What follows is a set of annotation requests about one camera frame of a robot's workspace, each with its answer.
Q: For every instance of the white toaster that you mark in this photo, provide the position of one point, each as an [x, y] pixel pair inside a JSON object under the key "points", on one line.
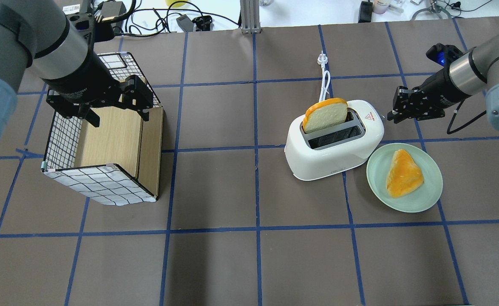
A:
{"points": [[336, 149]]}

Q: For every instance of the wire basket with wooden shelf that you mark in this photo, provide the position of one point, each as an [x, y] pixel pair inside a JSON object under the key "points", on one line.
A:
{"points": [[116, 163]]}

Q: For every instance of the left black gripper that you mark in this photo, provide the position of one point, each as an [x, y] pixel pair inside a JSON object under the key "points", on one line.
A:
{"points": [[80, 76]]}

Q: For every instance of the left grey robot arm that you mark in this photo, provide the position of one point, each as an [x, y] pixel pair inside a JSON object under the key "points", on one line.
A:
{"points": [[60, 49]]}

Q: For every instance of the black power adapter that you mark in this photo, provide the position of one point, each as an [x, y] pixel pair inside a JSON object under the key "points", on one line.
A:
{"points": [[185, 23]]}

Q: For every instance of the light green plate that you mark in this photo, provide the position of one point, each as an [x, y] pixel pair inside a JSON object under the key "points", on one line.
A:
{"points": [[421, 199]]}

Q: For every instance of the bread slice on plate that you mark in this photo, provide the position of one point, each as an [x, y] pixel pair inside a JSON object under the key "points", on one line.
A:
{"points": [[404, 175]]}

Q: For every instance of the bread slice in toaster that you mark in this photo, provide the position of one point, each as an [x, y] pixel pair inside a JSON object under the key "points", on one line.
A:
{"points": [[324, 114]]}

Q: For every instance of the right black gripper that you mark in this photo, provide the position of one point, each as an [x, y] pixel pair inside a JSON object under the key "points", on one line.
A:
{"points": [[441, 89]]}

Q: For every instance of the aluminium frame post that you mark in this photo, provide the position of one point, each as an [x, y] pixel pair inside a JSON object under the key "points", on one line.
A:
{"points": [[250, 19]]}

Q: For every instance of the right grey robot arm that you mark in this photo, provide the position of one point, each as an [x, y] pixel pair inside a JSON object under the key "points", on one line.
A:
{"points": [[463, 74]]}

